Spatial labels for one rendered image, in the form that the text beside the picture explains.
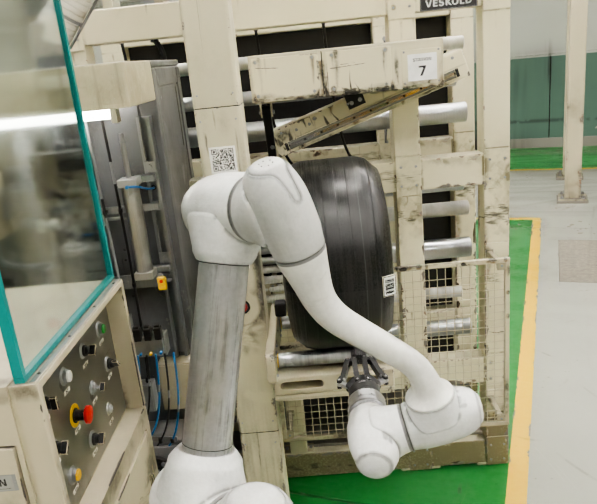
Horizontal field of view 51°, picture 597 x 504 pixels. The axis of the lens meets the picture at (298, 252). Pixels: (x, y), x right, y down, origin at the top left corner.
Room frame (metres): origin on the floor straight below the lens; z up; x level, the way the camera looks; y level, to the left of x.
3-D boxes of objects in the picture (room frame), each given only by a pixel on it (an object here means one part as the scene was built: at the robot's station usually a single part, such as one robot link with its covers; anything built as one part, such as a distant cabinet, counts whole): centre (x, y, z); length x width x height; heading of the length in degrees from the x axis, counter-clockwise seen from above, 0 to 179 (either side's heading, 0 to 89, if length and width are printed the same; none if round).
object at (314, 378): (1.71, -0.07, 0.84); 0.36 x 0.09 x 0.06; 88
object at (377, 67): (2.15, -0.21, 1.71); 0.61 x 0.25 x 0.15; 88
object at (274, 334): (1.86, 0.10, 0.90); 0.40 x 0.03 x 0.10; 178
